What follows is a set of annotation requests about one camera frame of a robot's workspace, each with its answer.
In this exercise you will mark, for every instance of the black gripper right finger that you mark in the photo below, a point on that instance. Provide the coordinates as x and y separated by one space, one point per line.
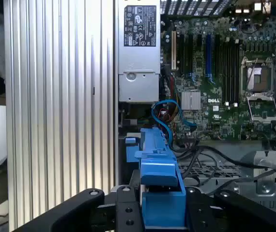
198 212

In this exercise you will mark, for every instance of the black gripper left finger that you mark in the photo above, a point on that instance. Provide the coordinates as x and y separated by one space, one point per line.
128 212

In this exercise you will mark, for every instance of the hard disk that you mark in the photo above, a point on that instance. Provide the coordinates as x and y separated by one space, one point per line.
162 174

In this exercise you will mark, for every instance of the grey metal disk bay cage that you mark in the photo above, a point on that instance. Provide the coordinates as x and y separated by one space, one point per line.
266 188

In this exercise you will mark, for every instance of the black RAM slot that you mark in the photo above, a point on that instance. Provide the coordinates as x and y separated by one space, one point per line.
229 72
224 72
233 72
237 72

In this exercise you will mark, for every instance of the black expansion slot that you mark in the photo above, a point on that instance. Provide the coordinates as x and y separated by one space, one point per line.
190 53
181 53

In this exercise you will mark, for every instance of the blue expansion slot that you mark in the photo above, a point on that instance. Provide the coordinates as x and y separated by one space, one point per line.
208 53

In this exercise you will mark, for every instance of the white expansion slot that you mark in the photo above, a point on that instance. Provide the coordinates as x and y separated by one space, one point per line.
174 50

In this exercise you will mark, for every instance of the black and silver PC case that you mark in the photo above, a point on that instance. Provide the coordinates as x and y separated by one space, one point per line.
227 145

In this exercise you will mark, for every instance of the green motherboard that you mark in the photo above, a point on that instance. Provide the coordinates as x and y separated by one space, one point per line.
213 116

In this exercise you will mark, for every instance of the silver ribbed chipset heatsink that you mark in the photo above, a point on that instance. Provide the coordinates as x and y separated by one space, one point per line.
191 100

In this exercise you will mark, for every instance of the CPU socket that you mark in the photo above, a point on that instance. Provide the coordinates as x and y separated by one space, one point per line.
261 82

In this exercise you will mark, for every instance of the silver power supply unit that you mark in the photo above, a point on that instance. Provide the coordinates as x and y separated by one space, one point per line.
138 60

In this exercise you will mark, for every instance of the metal socket cover frame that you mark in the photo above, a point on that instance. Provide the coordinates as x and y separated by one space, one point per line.
261 96

